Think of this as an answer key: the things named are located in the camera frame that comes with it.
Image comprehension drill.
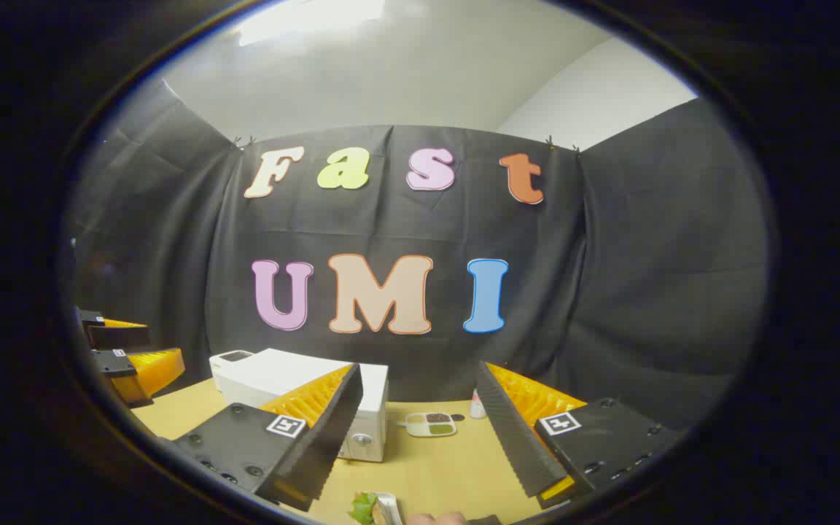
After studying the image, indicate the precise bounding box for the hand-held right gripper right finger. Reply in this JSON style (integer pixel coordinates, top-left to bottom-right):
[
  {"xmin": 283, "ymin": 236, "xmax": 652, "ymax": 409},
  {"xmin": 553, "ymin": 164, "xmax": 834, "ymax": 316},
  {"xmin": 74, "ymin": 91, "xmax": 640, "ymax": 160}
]
[{"xmin": 476, "ymin": 361, "xmax": 685, "ymax": 510}]

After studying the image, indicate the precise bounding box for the white divided condiment dish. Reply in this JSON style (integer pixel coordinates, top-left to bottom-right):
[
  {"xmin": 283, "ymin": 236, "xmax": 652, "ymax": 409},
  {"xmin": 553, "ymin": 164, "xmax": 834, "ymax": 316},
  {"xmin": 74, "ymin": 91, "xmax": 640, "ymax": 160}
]
[{"xmin": 400, "ymin": 412, "xmax": 457, "ymax": 438}]

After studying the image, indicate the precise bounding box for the white toaster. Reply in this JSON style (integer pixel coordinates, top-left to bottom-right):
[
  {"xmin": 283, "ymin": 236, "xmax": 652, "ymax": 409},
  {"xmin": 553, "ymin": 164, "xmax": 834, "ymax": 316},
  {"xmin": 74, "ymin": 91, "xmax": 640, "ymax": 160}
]
[{"xmin": 209, "ymin": 349, "xmax": 254, "ymax": 387}]

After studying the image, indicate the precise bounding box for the white microwave oven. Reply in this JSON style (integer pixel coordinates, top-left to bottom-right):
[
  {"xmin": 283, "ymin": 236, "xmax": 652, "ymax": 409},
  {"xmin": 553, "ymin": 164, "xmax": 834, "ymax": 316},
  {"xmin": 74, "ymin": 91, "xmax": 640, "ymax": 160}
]
[{"xmin": 214, "ymin": 349, "xmax": 390, "ymax": 463}]

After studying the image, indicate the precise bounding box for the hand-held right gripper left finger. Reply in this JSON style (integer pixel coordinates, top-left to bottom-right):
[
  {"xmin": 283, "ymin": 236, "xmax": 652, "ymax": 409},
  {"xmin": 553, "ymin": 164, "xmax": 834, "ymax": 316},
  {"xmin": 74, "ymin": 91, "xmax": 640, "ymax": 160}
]
[{"xmin": 171, "ymin": 362, "xmax": 364, "ymax": 513}]

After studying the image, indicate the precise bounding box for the black backdrop cloth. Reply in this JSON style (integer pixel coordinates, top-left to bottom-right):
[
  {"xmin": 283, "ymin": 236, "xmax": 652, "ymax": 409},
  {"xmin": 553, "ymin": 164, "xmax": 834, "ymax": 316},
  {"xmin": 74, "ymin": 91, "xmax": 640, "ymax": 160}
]
[{"xmin": 63, "ymin": 77, "xmax": 769, "ymax": 438}]

